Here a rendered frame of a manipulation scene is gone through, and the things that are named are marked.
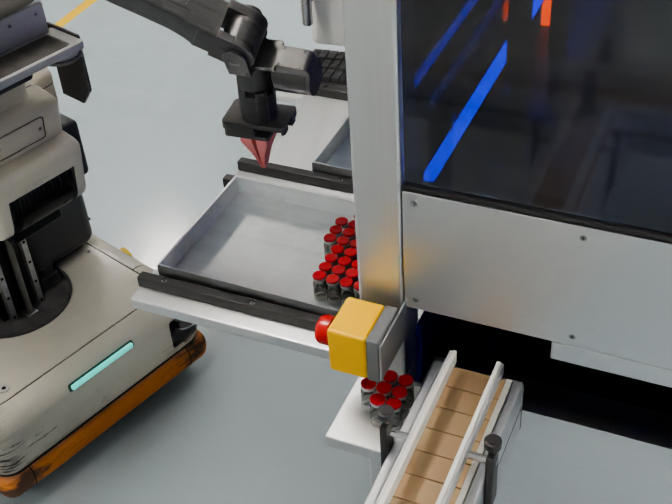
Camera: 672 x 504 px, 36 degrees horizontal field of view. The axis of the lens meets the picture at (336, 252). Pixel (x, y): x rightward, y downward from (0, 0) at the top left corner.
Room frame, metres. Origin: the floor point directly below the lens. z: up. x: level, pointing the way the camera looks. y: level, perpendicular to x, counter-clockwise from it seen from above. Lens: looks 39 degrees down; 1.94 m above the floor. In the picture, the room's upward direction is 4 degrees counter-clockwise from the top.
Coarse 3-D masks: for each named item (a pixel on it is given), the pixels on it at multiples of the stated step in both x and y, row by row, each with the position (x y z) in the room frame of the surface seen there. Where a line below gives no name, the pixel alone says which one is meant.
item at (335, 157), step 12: (348, 120) 1.67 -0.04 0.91; (336, 132) 1.62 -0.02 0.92; (348, 132) 1.67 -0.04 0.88; (336, 144) 1.62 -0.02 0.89; (348, 144) 1.63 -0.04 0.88; (324, 156) 1.57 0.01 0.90; (336, 156) 1.60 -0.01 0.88; (348, 156) 1.59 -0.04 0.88; (312, 168) 1.53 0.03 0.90; (324, 168) 1.52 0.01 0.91; (336, 168) 1.51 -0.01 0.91; (348, 168) 1.51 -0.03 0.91
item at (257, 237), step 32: (224, 192) 1.47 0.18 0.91; (256, 192) 1.49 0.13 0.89; (288, 192) 1.46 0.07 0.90; (192, 224) 1.38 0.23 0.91; (224, 224) 1.42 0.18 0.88; (256, 224) 1.41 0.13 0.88; (288, 224) 1.40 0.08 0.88; (320, 224) 1.39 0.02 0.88; (192, 256) 1.33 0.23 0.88; (224, 256) 1.33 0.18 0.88; (256, 256) 1.32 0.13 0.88; (288, 256) 1.32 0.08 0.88; (320, 256) 1.31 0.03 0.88; (224, 288) 1.23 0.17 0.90; (256, 288) 1.20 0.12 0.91; (288, 288) 1.24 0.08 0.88
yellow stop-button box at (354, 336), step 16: (352, 304) 1.02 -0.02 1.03; (368, 304) 1.02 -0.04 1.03; (336, 320) 0.99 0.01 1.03; (352, 320) 0.99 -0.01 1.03; (368, 320) 0.99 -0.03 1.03; (384, 320) 0.99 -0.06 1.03; (336, 336) 0.97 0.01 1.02; (352, 336) 0.96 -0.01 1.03; (368, 336) 0.96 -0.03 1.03; (384, 336) 0.96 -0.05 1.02; (336, 352) 0.97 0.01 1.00; (352, 352) 0.96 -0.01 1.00; (368, 352) 0.95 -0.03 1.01; (336, 368) 0.97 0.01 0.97; (352, 368) 0.96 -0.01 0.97; (368, 368) 0.95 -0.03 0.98
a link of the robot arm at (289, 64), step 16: (272, 48) 1.37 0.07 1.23; (288, 48) 1.36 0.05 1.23; (240, 64) 1.33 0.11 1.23; (256, 64) 1.35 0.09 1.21; (272, 64) 1.34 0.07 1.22; (288, 64) 1.34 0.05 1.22; (304, 64) 1.33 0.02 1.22; (320, 64) 1.37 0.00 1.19; (288, 80) 1.34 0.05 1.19; (304, 80) 1.33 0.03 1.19; (320, 80) 1.37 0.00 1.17
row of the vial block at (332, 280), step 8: (352, 240) 1.29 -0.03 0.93; (352, 248) 1.27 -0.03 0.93; (344, 256) 1.25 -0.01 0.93; (352, 256) 1.25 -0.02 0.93; (344, 264) 1.23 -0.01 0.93; (336, 272) 1.21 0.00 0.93; (344, 272) 1.21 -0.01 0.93; (328, 280) 1.19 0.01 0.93; (336, 280) 1.19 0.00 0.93; (328, 288) 1.19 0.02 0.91; (336, 288) 1.19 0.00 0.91; (328, 296) 1.19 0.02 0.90; (336, 296) 1.19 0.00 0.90; (336, 304) 1.19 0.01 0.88
